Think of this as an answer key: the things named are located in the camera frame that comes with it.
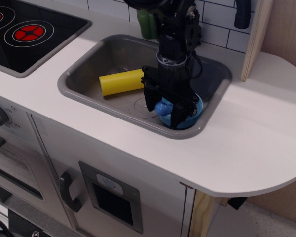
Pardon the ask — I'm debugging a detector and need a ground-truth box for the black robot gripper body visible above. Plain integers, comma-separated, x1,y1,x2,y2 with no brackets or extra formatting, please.
142,53,199,116

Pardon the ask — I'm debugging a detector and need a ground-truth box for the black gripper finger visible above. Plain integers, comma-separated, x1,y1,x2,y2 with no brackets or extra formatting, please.
171,103,190,128
144,85,162,112

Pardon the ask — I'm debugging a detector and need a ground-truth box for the blue and grey toy spoon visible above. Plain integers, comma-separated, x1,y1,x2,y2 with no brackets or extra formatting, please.
154,101,173,116

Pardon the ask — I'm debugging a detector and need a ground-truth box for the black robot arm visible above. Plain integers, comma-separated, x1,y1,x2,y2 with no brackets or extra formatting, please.
126,0,201,129

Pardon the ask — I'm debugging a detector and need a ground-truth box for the light blue plastic bowl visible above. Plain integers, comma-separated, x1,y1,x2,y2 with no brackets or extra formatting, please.
159,94,203,130

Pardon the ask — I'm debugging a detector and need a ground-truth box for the grey plastic sink basin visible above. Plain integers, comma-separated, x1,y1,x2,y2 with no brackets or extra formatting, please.
58,35,232,139

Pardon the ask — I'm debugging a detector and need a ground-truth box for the yellow toy mustard bottle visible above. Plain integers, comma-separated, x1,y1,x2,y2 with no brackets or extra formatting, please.
99,69,144,96

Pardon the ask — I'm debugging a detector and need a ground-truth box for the green toy bell pepper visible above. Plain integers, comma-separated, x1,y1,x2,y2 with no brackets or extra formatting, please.
137,10,158,40

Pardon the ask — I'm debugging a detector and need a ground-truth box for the black toy faucet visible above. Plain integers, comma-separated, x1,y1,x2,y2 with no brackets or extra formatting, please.
234,0,251,29

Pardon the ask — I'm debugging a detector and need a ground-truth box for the grey ice dispenser panel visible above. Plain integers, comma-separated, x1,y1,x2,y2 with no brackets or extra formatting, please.
79,161,143,234

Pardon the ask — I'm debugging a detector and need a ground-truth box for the light wooden side panel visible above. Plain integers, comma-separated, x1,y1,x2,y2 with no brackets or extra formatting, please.
240,0,274,82

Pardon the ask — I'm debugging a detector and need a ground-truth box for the black toy stovetop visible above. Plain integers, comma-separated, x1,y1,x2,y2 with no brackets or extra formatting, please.
0,0,92,78

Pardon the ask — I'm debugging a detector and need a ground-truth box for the grey toy oven door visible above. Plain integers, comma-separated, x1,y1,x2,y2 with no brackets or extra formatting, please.
0,139,44,201

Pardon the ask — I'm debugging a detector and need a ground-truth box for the grey cabinet door handle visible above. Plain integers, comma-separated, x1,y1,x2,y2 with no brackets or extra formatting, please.
59,172,82,213

